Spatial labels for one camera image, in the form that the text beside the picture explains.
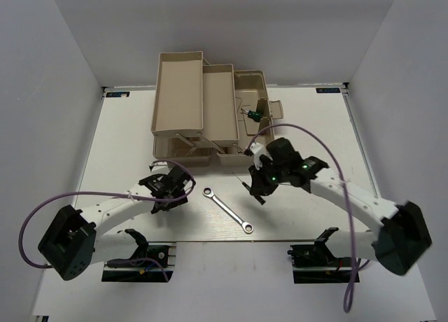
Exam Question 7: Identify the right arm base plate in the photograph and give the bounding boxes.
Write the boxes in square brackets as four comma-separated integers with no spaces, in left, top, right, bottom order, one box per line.
[287,244,352,284]

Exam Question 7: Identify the stubby green screwdriver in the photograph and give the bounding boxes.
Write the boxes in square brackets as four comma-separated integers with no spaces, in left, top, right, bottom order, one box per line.
[241,108,263,123]

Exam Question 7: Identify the beige cantilever toolbox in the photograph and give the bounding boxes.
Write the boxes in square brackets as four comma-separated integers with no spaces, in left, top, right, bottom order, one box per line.
[151,51,284,167]

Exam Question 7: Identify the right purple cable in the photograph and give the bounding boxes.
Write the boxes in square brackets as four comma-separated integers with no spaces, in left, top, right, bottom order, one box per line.
[244,124,370,314]

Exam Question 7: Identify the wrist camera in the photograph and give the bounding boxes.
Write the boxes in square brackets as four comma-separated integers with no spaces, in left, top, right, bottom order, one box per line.
[148,160,169,172]
[249,142,272,170]

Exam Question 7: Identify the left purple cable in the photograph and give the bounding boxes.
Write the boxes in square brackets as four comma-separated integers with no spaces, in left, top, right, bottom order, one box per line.
[19,160,195,281]

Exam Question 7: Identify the thin black green screwdriver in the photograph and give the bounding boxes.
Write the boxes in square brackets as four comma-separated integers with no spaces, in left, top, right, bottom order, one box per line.
[235,176,251,192]

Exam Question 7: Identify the large ratchet wrench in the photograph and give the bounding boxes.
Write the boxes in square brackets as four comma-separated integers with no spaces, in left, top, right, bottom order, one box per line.
[202,187,253,235]

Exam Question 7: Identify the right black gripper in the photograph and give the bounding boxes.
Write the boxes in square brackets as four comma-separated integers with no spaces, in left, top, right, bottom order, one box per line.
[249,157,288,196]

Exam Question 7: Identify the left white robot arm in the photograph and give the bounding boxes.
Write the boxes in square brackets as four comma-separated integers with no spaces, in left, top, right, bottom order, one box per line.
[38,166,196,281]

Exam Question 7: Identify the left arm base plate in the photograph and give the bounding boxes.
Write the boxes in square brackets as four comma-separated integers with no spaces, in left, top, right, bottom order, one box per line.
[101,242,176,284]

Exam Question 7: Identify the purple cable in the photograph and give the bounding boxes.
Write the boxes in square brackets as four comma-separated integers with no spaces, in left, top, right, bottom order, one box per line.
[244,124,370,314]
[19,160,195,281]

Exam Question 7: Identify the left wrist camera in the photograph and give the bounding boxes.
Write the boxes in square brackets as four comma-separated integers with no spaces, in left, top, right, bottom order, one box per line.
[148,160,169,172]

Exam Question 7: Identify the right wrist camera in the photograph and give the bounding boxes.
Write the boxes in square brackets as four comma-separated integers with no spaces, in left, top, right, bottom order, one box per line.
[249,142,272,170]

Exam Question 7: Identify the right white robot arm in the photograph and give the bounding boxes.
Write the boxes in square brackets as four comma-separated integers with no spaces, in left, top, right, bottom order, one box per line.
[244,137,433,276]

